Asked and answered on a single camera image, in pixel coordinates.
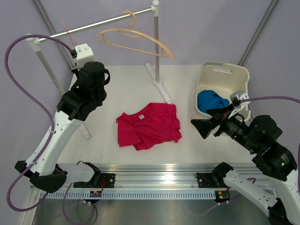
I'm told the pink wire hanger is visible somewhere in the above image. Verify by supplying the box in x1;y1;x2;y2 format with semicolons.
61;18;77;47

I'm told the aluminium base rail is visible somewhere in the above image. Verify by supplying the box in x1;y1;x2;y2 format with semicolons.
30;163;270;188

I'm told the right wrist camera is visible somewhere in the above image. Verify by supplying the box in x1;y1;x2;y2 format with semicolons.
229;90;249;118

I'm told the blue t shirt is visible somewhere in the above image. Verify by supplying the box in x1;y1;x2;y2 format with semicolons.
196;90;230;113

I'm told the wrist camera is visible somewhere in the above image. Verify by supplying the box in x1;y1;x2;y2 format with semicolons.
229;90;249;118
75;44;96;70

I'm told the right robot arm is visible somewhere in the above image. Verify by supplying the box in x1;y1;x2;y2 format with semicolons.
191;105;300;225

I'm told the beige plastic hanger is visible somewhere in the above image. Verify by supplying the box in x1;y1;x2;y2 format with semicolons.
95;10;175;60

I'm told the white slotted cable duct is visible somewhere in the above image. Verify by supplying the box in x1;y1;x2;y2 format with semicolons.
46;190;216;200

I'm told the metal clothes rack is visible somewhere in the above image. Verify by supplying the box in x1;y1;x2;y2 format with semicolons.
24;0;172;140

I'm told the pink t shirt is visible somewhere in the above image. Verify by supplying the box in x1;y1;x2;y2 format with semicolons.
116;103;182;151

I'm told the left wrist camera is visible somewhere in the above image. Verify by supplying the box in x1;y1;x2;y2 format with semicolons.
75;44;96;70

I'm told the cream laundry basket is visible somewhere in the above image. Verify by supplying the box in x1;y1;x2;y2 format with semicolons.
195;62;250;119

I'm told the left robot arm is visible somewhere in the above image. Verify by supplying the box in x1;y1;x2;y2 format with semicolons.
15;61;110;193

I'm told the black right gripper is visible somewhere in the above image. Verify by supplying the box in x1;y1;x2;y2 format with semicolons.
190;102;258;152

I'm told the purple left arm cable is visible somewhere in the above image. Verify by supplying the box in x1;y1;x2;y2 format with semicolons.
4;34;98;225

